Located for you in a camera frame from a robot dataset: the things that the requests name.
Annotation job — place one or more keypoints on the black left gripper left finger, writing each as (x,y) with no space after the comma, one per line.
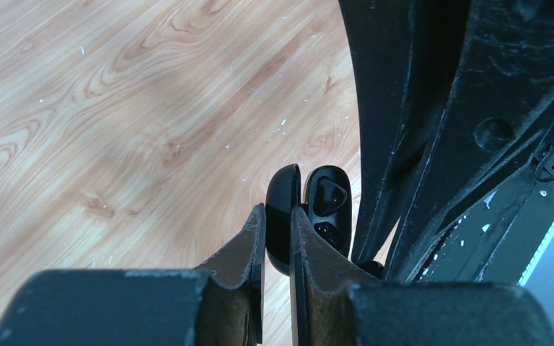
(219,302)

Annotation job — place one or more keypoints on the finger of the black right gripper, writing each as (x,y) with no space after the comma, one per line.
(404,55)
(493,102)

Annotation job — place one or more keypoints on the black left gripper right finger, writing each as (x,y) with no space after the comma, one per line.
(334,302)

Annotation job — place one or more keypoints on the black earbud charging case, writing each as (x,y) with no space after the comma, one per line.
(287,190)

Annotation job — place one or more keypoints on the black earbud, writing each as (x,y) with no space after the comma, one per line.
(374,268)
(329,197)

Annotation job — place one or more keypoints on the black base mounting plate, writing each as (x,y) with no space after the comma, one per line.
(502,238)

